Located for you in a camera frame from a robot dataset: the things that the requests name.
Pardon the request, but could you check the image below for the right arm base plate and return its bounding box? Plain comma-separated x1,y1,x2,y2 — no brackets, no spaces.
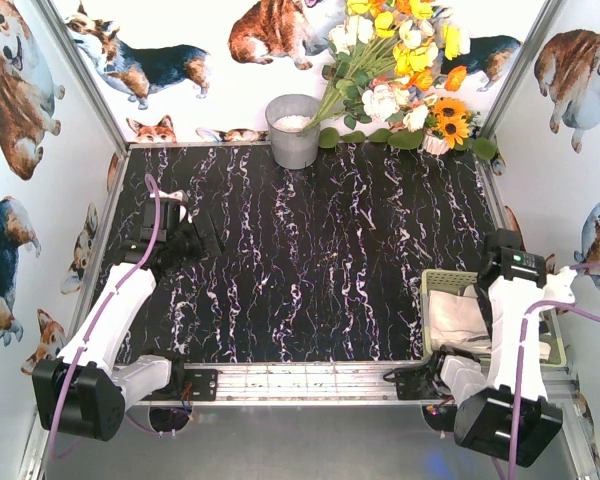
394,369,451,401

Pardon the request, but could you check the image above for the green storage basket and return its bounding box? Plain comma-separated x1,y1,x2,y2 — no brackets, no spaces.
420,269,567,368

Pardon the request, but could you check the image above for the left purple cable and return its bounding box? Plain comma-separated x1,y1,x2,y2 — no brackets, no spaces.
47,173,201,461

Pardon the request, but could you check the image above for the purple cable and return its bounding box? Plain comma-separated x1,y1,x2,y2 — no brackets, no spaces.
47,173,201,461
492,259,600,480

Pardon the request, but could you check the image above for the small white flower pot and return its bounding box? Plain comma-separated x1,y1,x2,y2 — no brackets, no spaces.
422,130,450,156

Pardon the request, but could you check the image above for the artificial flower bouquet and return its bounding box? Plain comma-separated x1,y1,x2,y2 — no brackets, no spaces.
313,1,513,160

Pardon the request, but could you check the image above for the grey metal bucket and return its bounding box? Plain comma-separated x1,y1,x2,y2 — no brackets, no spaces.
265,94,320,170

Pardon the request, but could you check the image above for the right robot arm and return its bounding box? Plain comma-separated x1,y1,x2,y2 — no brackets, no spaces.
439,229,575,468

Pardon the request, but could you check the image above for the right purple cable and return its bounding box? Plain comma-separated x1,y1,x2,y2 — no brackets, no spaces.
492,259,600,480

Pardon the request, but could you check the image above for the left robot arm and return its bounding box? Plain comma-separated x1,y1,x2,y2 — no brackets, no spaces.
32,191,224,441

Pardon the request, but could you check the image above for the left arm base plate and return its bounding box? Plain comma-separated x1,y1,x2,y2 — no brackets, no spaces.
146,368,218,402

